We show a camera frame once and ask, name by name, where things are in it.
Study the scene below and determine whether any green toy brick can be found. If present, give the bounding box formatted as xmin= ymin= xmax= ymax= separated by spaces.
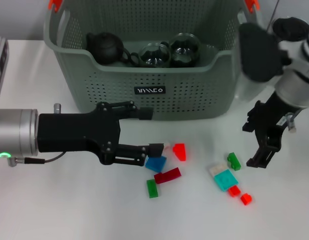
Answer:
xmin=227 ymin=152 xmax=242 ymax=171
xmin=146 ymin=178 xmax=160 ymax=200

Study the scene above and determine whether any thin dark wall strip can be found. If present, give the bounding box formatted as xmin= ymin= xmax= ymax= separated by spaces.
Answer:
xmin=269 ymin=0 xmax=280 ymax=26

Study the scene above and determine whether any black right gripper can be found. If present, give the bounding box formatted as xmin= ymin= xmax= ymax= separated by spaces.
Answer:
xmin=242 ymin=92 xmax=301 ymax=169

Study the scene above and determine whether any glass teapot black handle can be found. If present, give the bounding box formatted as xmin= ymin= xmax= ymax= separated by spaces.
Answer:
xmin=270 ymin=16 xmax=309 ymax=43

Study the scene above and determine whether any grey perforated storage bin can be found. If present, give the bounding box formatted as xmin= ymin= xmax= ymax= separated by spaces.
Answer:
xmin=43 ymin=0 xmax=266 ymax=121

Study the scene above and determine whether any grey left wrist cable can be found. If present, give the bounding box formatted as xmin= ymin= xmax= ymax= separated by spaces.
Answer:
xmin=6 ymin=151 xmax=66 ymax=167

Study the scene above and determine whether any dark red long brick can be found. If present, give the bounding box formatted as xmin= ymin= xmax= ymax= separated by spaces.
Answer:
xmin=153 ymin=167 xmax=182 ymax=185

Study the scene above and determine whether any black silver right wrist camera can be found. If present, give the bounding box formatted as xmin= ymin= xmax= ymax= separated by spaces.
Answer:
xmin=238 ymin=22 xmax=285 ymax=101

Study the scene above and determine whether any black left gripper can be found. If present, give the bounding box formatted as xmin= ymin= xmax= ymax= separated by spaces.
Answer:
xmin=37 ymin=100 xmax=165 ymax=167

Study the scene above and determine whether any small red toy brick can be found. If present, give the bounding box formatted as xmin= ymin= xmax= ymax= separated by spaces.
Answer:
xmin=228 ymin=185 xmax=241 ymax=198
xmin=240 ymin=192 xmax=252 ymax=206

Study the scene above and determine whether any dark clay teapot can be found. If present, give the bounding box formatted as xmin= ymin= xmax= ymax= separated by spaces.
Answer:
xmin=86 ymin=31 xmax=131 ymax=65

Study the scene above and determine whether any cyan square toy plate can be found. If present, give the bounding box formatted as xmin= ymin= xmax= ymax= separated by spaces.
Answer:
xmin=213 ymin=169 xmax=239 ymax=193

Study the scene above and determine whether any red sloped toy brick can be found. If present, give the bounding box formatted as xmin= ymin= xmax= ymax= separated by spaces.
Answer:
xmin=172 ymin=142 xmax=189 ymax=162

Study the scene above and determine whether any blue square toy plate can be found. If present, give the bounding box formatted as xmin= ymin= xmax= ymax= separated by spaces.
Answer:
xmin=145 ymin=156 xmax=167 ymax=173

